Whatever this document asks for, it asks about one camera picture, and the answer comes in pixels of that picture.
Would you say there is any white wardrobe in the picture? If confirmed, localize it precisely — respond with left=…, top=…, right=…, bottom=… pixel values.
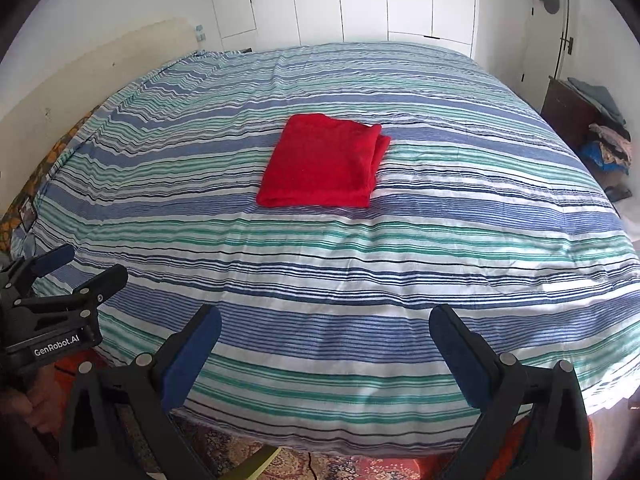
left=202, top=0, right=482, bottom=59

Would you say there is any orange knit garment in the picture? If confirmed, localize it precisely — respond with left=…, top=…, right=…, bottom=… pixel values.
left=50, top=352, right=597, bottom=480

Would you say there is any patterned red rug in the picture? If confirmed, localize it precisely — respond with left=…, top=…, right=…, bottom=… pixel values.
left=115, top=407, right=531, bottom=480

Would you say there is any pile of clothes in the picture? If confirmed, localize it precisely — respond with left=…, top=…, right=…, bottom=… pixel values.
left=567, top=77, right=634, bottom=177

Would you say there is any person's left hand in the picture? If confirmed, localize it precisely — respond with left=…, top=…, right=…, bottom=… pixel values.
left=0, top=387, right=51, bottom=433

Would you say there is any red sweater with white figure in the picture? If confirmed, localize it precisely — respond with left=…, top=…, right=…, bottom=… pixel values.
left=256, top=114, right=392, bottom=209

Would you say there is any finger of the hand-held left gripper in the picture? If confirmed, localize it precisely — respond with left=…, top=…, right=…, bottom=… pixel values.
left=0, top=243, right=76, bottom=292
left=14, top=263, right=130, bottom=322

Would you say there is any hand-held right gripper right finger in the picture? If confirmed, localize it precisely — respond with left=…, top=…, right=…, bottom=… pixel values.
left=429, top=303, right=594, bottom=480

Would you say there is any dark wooden cabinet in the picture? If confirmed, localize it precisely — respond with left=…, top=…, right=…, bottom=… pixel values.
left=541, top=76, right=601, bottom=150

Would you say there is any white door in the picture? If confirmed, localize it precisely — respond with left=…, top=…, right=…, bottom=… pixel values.
left=519, top=0, right=577, bottom=88

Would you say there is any yellow-green wooden frame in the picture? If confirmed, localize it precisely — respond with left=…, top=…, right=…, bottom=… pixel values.
left=235, top=447, right=279, bottom=480

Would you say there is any striped bed blanket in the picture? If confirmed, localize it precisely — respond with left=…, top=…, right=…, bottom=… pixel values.
left=10, top=42, right=640, bottom=457

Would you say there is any beige headboard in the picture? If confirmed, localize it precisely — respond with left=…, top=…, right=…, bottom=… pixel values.
left=0, top=17, right=202, bottom=173

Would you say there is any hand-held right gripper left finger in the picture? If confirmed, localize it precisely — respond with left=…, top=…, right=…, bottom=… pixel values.
left=59, top=303, right=223, bottom=480

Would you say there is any orange patterned cloth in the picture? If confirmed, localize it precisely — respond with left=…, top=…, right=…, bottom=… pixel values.
left=0, top=115, right=97, bottom=243

